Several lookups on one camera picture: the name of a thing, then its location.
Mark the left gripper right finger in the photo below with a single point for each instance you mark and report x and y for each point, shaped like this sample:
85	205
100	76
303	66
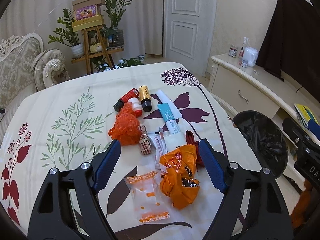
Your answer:
267	215

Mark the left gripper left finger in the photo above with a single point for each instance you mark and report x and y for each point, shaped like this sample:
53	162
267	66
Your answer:
52	215

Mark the clear orange printed packet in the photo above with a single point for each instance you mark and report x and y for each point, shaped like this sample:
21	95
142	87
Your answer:
147	202

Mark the orange plastic bag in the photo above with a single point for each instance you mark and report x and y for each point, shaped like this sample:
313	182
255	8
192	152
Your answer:
126	127

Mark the orange snack wrapper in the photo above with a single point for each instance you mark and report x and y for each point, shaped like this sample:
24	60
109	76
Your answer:
178	182

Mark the checkered snack wrapper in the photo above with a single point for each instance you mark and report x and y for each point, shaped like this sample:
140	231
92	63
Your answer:
144	141

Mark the white red sachet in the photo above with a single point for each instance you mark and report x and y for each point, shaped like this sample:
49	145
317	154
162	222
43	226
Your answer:
157	140

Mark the red wrapper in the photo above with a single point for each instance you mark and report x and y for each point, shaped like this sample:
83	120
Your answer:
189	137

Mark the white bottle red cap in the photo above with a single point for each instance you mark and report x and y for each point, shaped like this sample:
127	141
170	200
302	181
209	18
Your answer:
136	106

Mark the red bottle black cap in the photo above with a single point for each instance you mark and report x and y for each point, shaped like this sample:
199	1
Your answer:
133	93

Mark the blue white tube box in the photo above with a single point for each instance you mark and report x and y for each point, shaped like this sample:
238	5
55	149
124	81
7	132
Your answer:
169	118

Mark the gold bottle black cap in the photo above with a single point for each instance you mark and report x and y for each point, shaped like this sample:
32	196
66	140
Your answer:
145	98

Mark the white paper strip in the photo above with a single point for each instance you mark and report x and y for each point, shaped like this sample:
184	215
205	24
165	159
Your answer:
165	99

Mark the black lined trash bin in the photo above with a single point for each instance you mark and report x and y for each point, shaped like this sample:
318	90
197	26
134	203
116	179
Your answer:
265	139

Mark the yellow blue book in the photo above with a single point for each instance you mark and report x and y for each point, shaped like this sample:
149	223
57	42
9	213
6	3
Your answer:
305	115

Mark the floral cream tablecloth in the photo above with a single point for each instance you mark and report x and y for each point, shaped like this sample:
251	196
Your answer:
140	152

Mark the cream TV cabinet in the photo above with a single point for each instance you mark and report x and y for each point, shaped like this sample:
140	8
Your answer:
238	89

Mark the dark cloth covered TV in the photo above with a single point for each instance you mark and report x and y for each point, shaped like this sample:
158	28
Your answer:
291	44

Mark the small tin can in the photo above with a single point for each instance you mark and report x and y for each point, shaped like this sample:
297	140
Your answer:
243	63

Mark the white spray bottle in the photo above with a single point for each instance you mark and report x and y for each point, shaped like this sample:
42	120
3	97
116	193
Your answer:
242	49

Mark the white plastic jug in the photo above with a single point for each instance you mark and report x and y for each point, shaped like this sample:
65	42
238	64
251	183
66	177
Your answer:
250	56

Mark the small dark jar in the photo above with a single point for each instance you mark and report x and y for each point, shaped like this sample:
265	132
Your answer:
233	51

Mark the cream ornate sofa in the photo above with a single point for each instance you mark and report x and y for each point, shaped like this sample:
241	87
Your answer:
27	68

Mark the floor green plant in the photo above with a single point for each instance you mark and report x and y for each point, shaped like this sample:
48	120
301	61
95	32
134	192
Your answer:
123	63

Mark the wooden plant stand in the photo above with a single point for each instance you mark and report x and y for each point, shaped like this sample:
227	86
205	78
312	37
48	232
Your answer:
96	47

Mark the potted plant white pot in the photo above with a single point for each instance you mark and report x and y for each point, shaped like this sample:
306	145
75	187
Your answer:
65	34

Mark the white panel door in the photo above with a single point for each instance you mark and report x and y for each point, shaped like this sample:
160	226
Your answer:
188	32

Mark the stacked gift boxes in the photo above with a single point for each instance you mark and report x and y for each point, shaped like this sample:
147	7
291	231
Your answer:
87	14

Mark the tall plant dark pot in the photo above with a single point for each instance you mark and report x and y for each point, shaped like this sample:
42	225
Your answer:
115	10

